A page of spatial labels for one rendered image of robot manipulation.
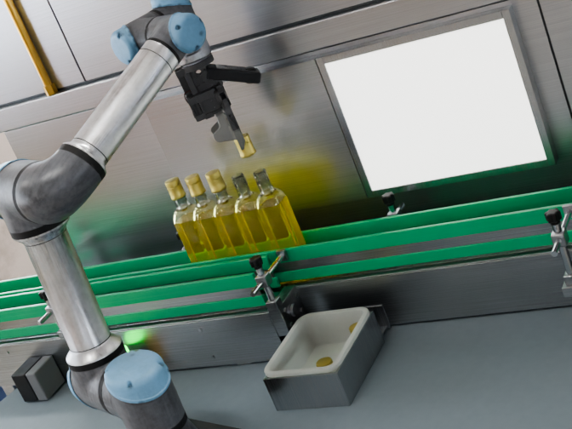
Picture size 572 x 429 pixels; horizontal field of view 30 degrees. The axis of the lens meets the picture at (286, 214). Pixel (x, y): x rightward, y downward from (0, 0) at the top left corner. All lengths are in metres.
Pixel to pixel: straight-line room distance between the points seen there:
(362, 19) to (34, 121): 0.94
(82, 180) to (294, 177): 0.67
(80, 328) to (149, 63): 0.53
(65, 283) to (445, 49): 0.88
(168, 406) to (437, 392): 0.51
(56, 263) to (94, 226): 0.79
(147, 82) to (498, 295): 0.82
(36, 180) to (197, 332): 0.66
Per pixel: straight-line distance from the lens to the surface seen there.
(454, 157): 2.29
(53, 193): 1.92
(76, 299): 2.09
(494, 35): 2.16
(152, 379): 2.02
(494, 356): 2.11
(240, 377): 2.38
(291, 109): 2.36
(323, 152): 2.38
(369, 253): 2.27
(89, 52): 2.60
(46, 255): 2.06
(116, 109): 1.97
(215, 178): 2.36
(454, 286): 2.22
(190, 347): 2.47
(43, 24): 2.64
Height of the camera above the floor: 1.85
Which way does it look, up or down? 20 degrees down
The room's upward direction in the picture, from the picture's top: 22 degrees counter-clockwise
